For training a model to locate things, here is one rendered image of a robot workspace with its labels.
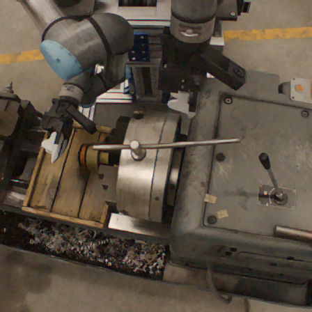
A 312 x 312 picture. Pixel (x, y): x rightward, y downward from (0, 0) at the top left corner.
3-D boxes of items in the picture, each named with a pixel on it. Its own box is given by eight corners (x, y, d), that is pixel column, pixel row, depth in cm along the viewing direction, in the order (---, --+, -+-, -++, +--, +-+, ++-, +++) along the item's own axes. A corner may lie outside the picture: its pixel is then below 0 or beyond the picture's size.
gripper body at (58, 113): (47, 137, 114) (58, 106, 118) (71, 141, 113) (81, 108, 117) (38, 127, 107) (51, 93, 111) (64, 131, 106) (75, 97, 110)
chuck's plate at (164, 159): (182, 131, 122) (181, 98, 91) (165, 223, 116) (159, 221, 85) (171, 130, 122) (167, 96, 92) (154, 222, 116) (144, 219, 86)
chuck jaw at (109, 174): (137, 169, 101) (127, 209, 96) (138, 176, 106) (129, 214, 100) (99, 163, 102) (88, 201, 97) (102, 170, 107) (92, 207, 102)
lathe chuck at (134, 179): (171, 130, 122) (167, 96, 92) (154, 222, 116) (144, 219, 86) (145, 126, 123) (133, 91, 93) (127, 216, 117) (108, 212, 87)
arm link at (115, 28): (125, -11, 86) (118, 59, 134) (88, 8, 84) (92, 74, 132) (150, 25, 86) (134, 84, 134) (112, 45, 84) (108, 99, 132)
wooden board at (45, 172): (128, 134, 132) (127, 129, 128) (105, 230, 119) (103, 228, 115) (53, 122, 136) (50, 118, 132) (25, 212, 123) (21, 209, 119)
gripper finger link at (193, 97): (189, 100, 74) (192, 67, 67) (197, 101, 74) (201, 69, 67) (185, 116, 71) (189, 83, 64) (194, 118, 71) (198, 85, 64)
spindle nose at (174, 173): (188, 144, 116) (189, 125, 95) (177, 209, 112) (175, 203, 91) (179, 143, 116) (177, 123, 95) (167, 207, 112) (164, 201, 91)
